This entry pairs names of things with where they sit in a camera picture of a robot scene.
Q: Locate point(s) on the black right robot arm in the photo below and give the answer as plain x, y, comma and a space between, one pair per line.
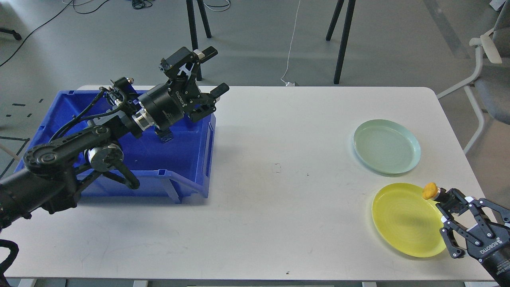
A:
497, 264

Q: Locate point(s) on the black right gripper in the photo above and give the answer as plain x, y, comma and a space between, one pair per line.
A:
482, 239

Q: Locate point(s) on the black tripod right legs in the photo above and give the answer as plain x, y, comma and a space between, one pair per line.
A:
350, 9

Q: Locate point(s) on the light green plate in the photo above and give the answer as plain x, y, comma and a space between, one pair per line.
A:
386, 147

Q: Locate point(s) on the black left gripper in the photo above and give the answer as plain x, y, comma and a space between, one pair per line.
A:
165, 103

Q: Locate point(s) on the yellow plate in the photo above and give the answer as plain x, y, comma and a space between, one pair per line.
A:
406, 221

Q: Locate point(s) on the blue plastic storage bin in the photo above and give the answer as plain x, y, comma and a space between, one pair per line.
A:
174, 169

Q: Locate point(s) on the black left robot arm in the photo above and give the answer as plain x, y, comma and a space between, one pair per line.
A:
56, 172

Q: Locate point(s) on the white grey office chair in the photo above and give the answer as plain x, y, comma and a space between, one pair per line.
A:
490, 77

